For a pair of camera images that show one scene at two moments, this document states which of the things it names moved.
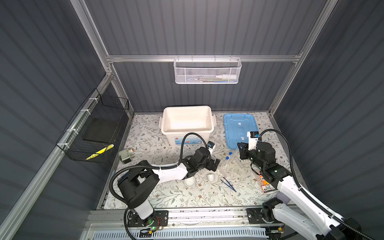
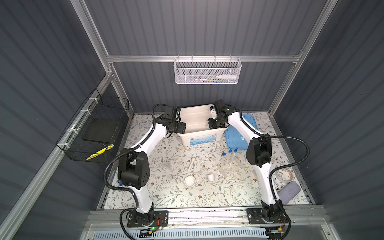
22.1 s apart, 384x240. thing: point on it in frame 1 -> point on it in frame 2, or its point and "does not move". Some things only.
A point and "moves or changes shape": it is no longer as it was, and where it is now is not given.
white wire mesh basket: x=207 y=71 does not move
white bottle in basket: x=227 y=76 does not move
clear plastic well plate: x=230 y=167 does not move
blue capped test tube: x=230 y=154 moves or changes shape
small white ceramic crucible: x=211 y=177 does not move
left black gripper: x=210 y=167 -> x=181 y=129
